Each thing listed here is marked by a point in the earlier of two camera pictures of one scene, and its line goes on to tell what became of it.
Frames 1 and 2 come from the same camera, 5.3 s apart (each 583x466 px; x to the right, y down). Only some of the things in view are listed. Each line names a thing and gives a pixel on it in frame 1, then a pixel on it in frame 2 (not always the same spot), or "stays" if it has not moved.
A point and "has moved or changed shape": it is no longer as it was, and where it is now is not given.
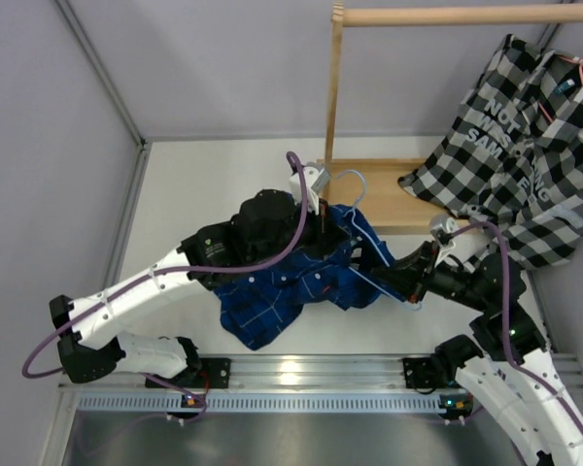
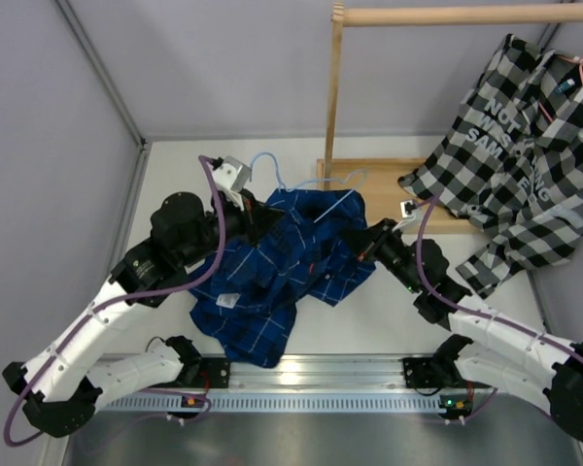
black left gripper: [326, 235] → [256, 219]
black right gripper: [406, 278] → [361, 241]
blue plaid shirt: [349, 266] has moved or changed shape
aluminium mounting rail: [291, 374] stays
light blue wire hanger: [368, 237] → [313, 182]
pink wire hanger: [582, 74] stays
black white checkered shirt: [524, 150] stays
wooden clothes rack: [370, 186] stays
